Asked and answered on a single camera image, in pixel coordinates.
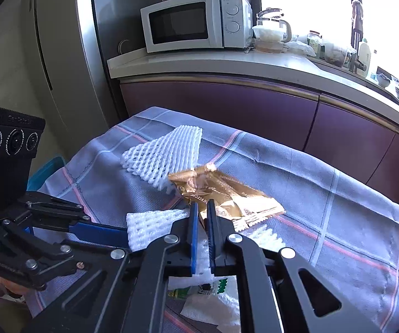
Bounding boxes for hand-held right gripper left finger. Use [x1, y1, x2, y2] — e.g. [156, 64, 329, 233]
[22, 202, 200, 333]

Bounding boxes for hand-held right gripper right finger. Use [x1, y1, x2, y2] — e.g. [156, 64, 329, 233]
[206, 199, 384, 333]

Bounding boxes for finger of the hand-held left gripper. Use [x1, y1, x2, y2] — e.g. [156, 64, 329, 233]
[0, 192, 131, 249]
[0, 222, 113, 290]

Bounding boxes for teal plastic trash bin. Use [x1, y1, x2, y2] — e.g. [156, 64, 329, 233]
[27, 156, 66, 191]

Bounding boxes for long white foam fruit net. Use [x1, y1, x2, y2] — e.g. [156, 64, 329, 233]
[126, 210, 280, 276]

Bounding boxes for large white foam fruit net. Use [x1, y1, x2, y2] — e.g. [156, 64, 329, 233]
[121, 126, 203, 195]

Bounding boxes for person's left hand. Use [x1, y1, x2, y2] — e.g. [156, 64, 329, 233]
[0, 265, 24, 299]

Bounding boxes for green labelled plastic packet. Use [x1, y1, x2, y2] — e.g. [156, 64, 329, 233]
[168, 276, 229, 301]

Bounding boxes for crumpled white tissue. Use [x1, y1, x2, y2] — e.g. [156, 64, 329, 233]
[180, 277, 242, 333]

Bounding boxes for grey checked tablecloth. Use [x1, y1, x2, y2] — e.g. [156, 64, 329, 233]
[26, 107, 399, 333]

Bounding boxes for gold snack wrapper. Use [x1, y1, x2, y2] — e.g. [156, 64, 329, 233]
[167, 163, 285, 233]

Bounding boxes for silver refrigerator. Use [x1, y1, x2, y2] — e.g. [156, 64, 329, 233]
[0, 0, 131, 216]

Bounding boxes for purple kitchen counter cabinet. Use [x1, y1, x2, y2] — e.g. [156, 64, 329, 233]
[107, 47, 399, 212]

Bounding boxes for white microwave oven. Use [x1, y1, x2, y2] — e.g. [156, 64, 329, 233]
[140, 0, 254, 54]

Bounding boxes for clear container brown contents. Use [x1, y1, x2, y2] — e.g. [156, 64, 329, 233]
[254, 39, 285, 53]

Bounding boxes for clear plastic bag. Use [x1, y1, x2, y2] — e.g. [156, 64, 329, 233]
[284, 40, 316, 57]

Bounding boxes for glass jar brown contents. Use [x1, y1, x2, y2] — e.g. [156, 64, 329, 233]
[324, 43, 349, 67]

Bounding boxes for green labelled glass jar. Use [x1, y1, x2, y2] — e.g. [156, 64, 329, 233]
[307, 31, 326, 58]

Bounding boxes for clear container white contents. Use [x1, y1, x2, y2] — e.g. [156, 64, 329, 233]
[252, 25, 288, 41]

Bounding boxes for white soap bottle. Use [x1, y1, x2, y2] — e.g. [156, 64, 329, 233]
[357, 40, 373, 77]

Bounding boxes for glass kettle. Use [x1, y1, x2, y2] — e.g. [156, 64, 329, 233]
[257, 7, 292, 42]

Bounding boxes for steel kitchen faucet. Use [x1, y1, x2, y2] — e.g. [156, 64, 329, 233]
[350, 0, 368, 73]

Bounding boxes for kitchen window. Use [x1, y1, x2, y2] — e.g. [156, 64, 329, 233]
[248, 0, 399, 91]

